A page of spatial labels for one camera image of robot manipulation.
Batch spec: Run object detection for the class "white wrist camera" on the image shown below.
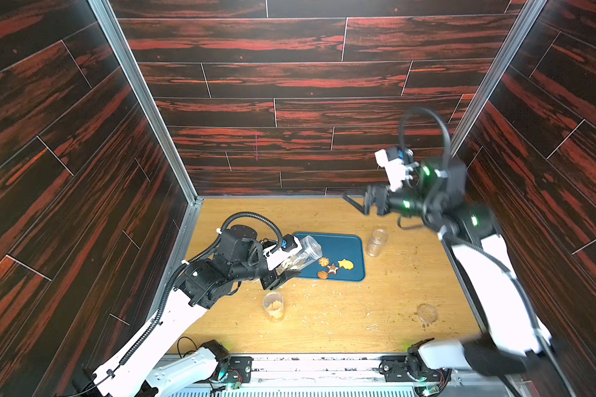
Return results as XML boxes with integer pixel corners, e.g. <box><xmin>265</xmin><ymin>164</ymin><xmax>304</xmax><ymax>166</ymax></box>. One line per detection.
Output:
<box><xmin>374</xmin><ymin>147</ymin><xmax>419</xmax><ymax>192</ymax></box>
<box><xmin>263</xmin><ymin>234</ymin><xmax>301</xmax><ymax>271</ymax></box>

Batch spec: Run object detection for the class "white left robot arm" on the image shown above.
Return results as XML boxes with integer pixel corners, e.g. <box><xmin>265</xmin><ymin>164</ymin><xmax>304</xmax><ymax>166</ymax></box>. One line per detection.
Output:
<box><xmin>77</xmin><ymin>212</ymin><xmax>302</xmax><ymax>396</ymax></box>

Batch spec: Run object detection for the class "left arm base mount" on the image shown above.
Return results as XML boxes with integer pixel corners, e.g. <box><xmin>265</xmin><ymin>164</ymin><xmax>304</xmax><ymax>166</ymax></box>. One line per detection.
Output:
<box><xmin>200</xmin><ymin>340</ymin><xmax>253</xmax><ymax>390</ymax></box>

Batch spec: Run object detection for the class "clear round jar lid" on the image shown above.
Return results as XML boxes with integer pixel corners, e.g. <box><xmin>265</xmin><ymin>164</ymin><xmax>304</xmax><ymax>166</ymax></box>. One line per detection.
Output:
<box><xmin>416</xmin><ymin>304</ymin><xmax>439</xmax><ymax>326</ymax></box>

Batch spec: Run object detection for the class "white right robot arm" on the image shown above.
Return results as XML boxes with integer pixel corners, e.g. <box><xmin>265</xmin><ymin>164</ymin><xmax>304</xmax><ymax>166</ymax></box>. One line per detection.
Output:
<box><xmin>355</xmin><ymin>107</ymin><xmax>574</xmax><ymax>396</ymax></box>

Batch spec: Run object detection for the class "clear plastic cookie jar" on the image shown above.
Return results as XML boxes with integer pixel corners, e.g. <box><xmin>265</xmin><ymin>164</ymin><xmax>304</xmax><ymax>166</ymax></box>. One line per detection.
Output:
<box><xmin>366</xmin><ymin>228</ymin><xmax>388</xmax><ymax>257</ymax></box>

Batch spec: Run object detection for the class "blue plastic tray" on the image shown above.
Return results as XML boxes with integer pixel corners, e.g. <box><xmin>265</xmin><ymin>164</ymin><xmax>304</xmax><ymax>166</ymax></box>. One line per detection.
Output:
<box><xmin>295</xmin><ymin>233</ymin><xmax>366</xmax><ymax>282</ymax></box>

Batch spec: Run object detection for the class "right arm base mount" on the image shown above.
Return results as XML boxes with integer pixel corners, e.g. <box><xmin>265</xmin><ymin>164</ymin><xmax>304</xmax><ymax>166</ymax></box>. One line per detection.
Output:
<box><xmin>378</xmin><ymin>338</ymin><xmax>452</xmax><ymax>396</ymax></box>

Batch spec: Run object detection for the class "clear jar with yellow snacks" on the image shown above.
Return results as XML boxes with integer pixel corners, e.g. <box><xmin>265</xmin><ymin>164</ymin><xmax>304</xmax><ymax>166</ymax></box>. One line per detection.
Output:
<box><xmin>263</xmin><ymin>292</ymin><xmax>285</xmax><ymax>323</ymax></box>

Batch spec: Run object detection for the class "aluminium corner post left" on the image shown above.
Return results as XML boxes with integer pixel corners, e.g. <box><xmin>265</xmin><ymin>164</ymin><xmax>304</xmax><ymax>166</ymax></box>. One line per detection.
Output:
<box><xmin>87</xmin><ymin>0</ymin><xmax>198</xmax><ymax>204</ymax></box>

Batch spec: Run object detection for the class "brown star iced cookie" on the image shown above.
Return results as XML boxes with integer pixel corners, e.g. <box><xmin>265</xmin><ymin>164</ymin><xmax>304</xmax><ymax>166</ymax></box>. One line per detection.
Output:
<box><xmin>326</xmin><ymin>264</ymin><xmax>339</xmax><ymax>275</ymax></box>

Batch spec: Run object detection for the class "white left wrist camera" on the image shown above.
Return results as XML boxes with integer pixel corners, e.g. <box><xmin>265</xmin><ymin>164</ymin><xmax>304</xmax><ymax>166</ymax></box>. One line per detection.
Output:
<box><xmin>263</xmin><ymin>234</ymin><xmax>301</xmax><ymax>271</ymax></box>

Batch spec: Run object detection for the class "aluminium corner post right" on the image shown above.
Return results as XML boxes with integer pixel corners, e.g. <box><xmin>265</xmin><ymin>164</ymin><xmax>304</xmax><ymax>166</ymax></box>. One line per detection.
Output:
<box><xmin>442</xmin><ymin>0</ymin><xmax>546</xmax><ymax>157</ymax></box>

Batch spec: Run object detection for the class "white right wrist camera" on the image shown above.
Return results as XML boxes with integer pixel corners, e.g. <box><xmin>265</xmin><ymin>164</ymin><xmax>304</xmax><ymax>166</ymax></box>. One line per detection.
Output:
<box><xmin>374</xmin><ymin>147</ymin><xmax>419</xmax><ymax>192</ymax></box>

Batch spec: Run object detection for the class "aluminium corner post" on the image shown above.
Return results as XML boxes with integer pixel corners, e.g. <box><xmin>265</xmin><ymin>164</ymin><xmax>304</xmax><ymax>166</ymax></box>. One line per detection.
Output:
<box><xmin>442</xmin><ymin>0</ymin><xmax>546</xmax><ymax>157</ymax></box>
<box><xmin>87</xmin><ymin>0</ymin><xmax>198</xmax><ymax>204</ymax></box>

